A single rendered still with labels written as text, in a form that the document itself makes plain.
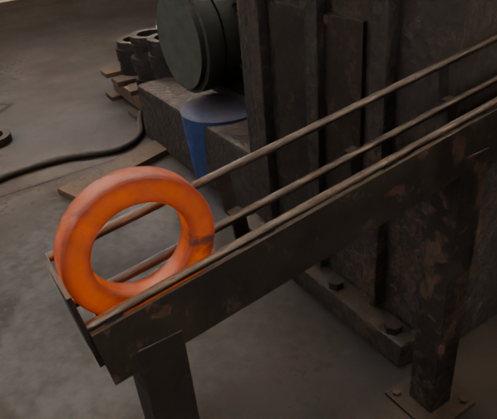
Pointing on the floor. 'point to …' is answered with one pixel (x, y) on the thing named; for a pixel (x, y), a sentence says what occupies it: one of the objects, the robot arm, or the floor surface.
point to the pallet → (136, 66)
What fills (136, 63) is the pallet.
